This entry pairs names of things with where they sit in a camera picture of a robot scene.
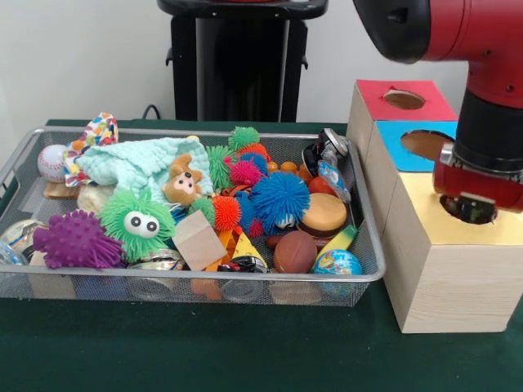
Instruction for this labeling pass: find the black and red soda can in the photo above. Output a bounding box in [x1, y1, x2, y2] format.
[302, 128, 351, 176]

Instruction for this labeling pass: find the doll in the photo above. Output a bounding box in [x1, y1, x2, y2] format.
[163, 154, 205, 207]

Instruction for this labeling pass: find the toy hamburger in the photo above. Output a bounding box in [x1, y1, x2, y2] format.
[297, 192, 349, 240]

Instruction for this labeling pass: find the small orange ball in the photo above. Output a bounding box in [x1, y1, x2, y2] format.
[308, 176, 337, 197]

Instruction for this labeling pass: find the shallow clear mesh bin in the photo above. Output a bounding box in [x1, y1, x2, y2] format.
[0, 126, 387, 308]

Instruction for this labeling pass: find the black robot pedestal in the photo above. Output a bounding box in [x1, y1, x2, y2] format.
[157, 0, 330, 123]

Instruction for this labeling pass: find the small brown football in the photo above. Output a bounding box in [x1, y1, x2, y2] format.
[273, 231, 319, 274]

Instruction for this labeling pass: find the white baseball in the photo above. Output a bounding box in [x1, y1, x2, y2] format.
[38, 145, 67, 183]

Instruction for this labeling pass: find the dark green tablecloth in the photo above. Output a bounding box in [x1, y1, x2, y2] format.
[0, 118, 523, 392]

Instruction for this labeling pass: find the purple spiky rubber toy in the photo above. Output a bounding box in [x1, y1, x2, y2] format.
[33, 210, 126, 270]

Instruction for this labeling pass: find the mint green knitted cloth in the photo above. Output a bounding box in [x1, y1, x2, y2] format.
[77, 136, 214, 201]

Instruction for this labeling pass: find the plain wooden block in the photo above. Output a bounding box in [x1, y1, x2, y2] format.
[172, 210, 229, 272]

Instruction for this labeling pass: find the small globe ball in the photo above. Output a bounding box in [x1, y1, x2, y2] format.
[313, 248, 364, 275]

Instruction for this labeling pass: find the blue spiky rubber ball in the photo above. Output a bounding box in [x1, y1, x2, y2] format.
[250, 171, 311, 236]

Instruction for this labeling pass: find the wooden box with three holes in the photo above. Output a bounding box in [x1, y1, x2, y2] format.
[346, 79, 523, 334]

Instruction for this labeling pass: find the clear plastic bottle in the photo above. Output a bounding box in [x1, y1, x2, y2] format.
[317, 158, 352, 203]

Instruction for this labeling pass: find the green spiky toy with eyes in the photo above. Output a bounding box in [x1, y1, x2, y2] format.
[100, 188, 177, 262]

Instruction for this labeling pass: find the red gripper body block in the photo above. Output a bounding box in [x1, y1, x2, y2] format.
[432, 145, 523, 214]

